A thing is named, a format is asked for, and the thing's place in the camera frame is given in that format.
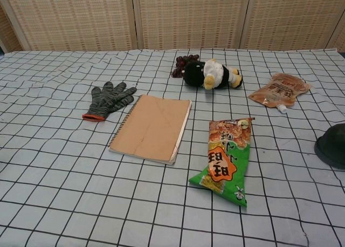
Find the brown spiral notebook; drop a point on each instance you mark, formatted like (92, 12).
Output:
(152, 128)

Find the dark red grape bunch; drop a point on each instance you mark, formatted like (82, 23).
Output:
(179, 66)

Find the black white plush toy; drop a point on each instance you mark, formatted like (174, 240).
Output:
(205, 73)

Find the grey knit work glove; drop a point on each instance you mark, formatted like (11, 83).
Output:
(109, 101)

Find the green orange snack bag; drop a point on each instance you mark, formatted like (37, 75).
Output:
(226, 160)

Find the bamboo folding screen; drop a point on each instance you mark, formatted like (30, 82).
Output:
(188, 17)

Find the brown spouted sauce pouch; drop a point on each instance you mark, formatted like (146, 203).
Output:
(280, 92)

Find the light blue checked tablecloth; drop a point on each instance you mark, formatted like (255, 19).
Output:
(67, 177)

